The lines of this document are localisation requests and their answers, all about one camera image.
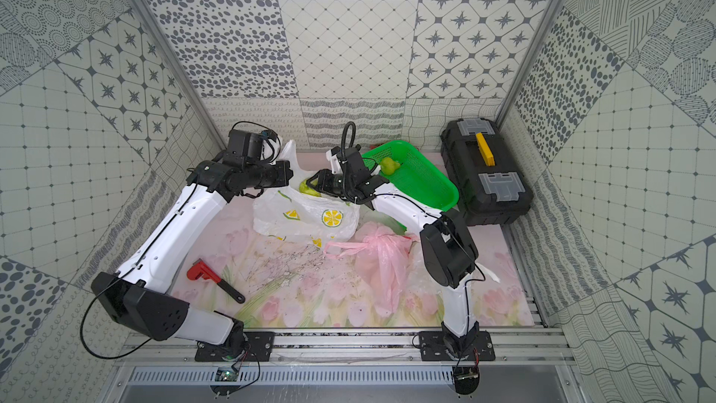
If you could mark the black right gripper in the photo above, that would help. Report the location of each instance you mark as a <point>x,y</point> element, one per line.
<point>323,177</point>

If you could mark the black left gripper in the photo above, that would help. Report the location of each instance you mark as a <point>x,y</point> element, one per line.
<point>278,173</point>

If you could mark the green pear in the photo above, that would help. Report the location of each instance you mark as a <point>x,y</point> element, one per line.
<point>308,187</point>
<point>388,166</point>

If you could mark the pink patterned plastic bag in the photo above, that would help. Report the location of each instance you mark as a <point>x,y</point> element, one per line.
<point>381,259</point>

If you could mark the white lemon print bag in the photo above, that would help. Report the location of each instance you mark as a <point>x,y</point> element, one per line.
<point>423,293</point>

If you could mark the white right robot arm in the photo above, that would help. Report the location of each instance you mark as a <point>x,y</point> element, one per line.
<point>449,252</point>

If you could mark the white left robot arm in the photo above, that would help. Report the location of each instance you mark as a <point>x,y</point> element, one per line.
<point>137,295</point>

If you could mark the green pear top back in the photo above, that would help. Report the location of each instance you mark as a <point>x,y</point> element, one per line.
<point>388,166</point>

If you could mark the green plastic basket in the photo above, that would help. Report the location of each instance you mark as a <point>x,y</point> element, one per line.
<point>415,175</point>

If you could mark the floral pink table mat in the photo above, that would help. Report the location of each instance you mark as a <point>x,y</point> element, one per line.
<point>286,285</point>

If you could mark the black plastic toolbox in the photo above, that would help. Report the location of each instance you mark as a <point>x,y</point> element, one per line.
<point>492,189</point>

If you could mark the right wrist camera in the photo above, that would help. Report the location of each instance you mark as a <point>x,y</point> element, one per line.
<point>337,158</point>

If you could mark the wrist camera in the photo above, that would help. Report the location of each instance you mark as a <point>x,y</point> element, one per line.
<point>337,158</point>
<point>249,148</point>

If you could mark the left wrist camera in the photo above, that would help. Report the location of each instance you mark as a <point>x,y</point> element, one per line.
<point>249,148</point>

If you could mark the red handled tool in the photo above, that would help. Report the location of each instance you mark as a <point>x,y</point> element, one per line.
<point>200,270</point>

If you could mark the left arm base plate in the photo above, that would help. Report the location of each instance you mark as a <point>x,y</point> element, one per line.
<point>257,344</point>

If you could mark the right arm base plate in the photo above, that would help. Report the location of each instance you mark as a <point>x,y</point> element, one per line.
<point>436,346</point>

